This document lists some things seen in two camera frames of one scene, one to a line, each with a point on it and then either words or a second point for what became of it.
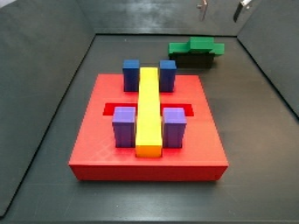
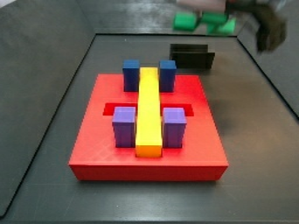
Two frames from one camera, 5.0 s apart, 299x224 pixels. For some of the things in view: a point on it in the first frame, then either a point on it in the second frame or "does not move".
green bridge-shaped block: [195, 45] -> [219, 25]
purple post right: [174, 122] does not move
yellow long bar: [148, 142] does not move
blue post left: [131, 69] does not move
